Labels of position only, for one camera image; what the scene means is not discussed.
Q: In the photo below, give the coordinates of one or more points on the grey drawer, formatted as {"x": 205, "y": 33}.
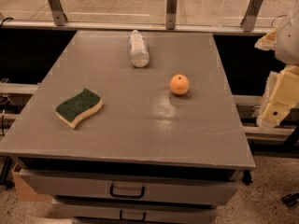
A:
{"x": 131, "y": 212}
{"x": 129, "y": 188}

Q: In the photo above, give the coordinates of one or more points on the metal rail bracket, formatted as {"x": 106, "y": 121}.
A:
{"x": 171, "y": 14}
{"x": 57, "y": 11}
{"x": 250, "y": 17}

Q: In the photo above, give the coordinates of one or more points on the clear plastic water bottle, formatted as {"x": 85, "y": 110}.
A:
{"x": 138, "y": 50}

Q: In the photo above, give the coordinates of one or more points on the grey horizontal rail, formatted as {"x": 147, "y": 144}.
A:
{"x": 94, "y": 26}

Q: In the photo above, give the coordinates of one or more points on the middle metal rail bracket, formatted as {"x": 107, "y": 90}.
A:
{"x": 171, "y": 14}

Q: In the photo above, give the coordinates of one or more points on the cardboard box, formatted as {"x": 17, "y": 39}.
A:
{"x": 24, "y": 192}

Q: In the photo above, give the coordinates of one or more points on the upper grey drawer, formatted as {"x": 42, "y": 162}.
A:
{"x": 129, "y": 188}

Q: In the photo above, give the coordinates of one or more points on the robot gripper body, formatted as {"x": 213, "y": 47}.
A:
{"x": 289, "y": 44}

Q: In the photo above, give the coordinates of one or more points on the left metal rail bracket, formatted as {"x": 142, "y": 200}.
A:
{"x": 57, "y": 11}

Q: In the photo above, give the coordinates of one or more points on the orange fruit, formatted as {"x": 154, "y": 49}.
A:
{"x": 179, "y": 84}

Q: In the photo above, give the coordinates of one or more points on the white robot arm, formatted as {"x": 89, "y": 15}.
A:
{"x": 284, "y": 40}

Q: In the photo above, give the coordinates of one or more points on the lower grey drawer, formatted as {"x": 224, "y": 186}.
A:
{"x": 131, "y": 212}

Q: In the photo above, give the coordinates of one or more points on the green and yellow sponge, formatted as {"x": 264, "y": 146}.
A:
{"x": 78, "y": 108}

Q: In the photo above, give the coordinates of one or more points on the right metal rail bracket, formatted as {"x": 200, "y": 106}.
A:
{"x": 250, "y": 17}

